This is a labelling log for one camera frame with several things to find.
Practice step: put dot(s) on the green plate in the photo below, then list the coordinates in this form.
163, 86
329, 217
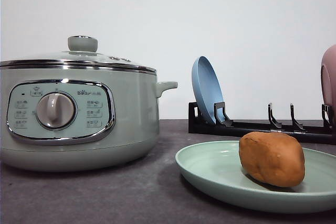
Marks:
215, 168

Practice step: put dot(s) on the glass steamer lid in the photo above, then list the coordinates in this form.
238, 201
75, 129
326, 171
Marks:
82, 54

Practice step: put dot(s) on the brown potato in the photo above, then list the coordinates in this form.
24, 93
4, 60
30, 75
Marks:
272, 158

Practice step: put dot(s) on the blue plate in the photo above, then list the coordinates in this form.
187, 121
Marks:
207, 87

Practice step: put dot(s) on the black plate rack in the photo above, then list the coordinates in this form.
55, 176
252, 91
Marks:
223, 125

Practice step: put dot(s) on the green electric steamer pot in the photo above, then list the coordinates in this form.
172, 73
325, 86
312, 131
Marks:
66, 118

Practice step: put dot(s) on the pink plate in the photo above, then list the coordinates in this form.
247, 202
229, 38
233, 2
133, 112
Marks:
328, 82

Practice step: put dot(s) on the grey table mat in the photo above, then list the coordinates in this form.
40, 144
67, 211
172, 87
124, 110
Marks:
151, 191

